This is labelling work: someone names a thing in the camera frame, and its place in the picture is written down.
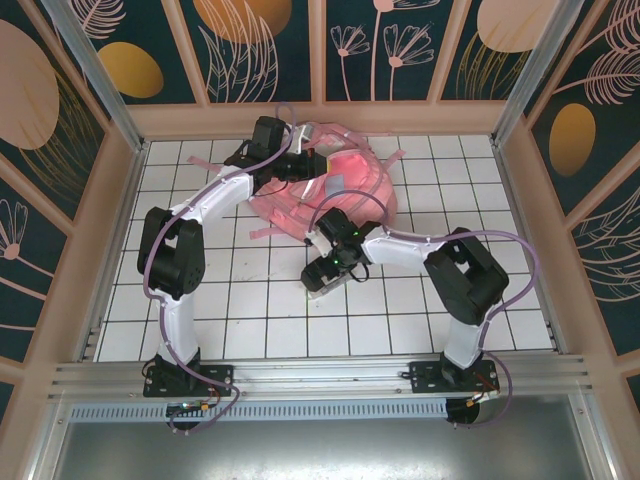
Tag clear stationery pack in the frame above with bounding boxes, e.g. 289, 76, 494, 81
307, 274, 349, 301

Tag pink backpack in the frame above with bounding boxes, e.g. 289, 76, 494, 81
187, 121, 405, 241

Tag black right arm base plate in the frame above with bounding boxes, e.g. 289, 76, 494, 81
408, 359, 501, 396

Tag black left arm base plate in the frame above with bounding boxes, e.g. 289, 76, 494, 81
143, 363, 236, 399

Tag grey metal sheet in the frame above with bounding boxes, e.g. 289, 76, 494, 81
29, 422, 616, 480

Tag aluminium side rail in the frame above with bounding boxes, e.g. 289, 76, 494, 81
492, 142, 569, 354
74, 142, 149, 364

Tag aluminium mounting rail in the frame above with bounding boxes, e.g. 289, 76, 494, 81
47, 355, 596, 401

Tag aluminium corner post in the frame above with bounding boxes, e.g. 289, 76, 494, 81
492, 0, 586, 146
42, 0, 147, 154

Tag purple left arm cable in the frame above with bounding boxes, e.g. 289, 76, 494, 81
141, 102, 301, 436

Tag small circuit board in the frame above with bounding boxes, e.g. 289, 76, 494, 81
167, 401, 214, 417

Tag slotted grey cable tray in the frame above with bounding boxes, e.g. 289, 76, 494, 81
69, 399, 449, 422

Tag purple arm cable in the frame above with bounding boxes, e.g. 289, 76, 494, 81
307, 191, 543, 431
141, 102, 301, 436

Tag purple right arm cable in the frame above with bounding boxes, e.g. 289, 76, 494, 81
307, 191, 543, 431

